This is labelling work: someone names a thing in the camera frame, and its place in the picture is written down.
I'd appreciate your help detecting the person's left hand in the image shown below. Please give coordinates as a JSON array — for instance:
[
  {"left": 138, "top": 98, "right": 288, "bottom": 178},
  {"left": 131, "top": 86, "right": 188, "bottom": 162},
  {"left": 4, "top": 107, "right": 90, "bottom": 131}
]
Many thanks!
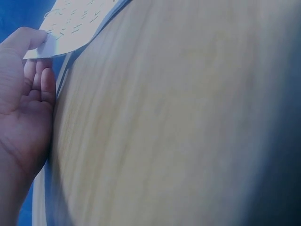
[{"left": 0, "top": 26, "right": 57, "bottom": 226}]

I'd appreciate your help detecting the white sheet with handwriting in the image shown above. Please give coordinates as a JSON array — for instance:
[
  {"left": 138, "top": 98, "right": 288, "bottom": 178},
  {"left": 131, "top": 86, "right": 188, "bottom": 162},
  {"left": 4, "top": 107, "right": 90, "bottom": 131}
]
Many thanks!
[{"left": 23, "top": 0, "right": 132, "bottom": 60}]

